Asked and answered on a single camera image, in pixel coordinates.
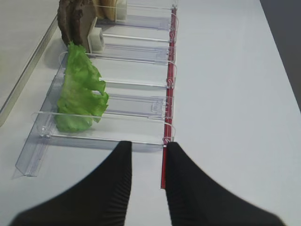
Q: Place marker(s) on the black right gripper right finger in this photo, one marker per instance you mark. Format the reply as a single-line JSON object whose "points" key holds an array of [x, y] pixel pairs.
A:
{"points": [[195, 199]]}

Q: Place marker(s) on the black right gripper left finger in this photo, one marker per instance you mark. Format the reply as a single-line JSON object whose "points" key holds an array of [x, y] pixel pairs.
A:
{"points": [[100, 199]]}

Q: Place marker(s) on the green lettuce leaf upright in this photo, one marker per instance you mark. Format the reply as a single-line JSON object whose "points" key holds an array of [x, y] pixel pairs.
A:
{"points": [[83, 99]]}

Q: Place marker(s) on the brown meat patty rear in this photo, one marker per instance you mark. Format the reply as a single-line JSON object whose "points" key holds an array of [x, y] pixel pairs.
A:
{"points": [[64, 15]]}

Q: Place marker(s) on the brown meat patty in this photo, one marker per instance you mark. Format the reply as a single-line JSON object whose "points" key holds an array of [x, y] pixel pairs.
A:
{"points": [[64, 15], [82, 18]]}

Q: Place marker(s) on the brown meat patty front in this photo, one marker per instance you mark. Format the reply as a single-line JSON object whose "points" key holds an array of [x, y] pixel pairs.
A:
{"points": [[82, 18]]}

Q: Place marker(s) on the tan bread slice far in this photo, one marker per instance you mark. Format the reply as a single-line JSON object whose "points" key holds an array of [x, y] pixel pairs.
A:
{"points": [[114, 10]]}

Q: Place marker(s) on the white pusher block right rack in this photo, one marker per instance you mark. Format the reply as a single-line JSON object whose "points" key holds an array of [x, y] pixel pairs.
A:
{"points": [[95, 38]]}

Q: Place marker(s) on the clear acrylic rack with red rail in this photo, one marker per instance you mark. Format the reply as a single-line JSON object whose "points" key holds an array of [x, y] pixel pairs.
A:
{"points": [[138, 64]]}

